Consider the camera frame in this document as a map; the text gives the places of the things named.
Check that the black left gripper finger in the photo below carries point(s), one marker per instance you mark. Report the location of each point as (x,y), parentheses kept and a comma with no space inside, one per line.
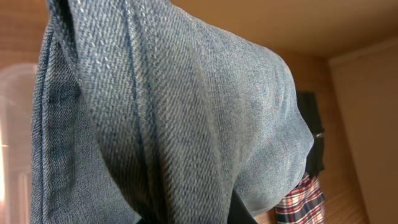
(238,214)

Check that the red navy plaid shirt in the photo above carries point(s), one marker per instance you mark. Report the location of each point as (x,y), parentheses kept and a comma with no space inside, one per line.
(305,204)

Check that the blue denim jeans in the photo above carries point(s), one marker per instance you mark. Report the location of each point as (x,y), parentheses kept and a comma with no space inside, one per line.
(144,112)

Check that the folded black garment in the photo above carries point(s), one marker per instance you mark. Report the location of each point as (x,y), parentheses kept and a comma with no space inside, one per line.
(308,107)

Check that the clear plastic storage bin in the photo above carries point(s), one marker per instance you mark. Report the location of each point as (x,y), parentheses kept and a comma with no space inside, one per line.
(17,86)

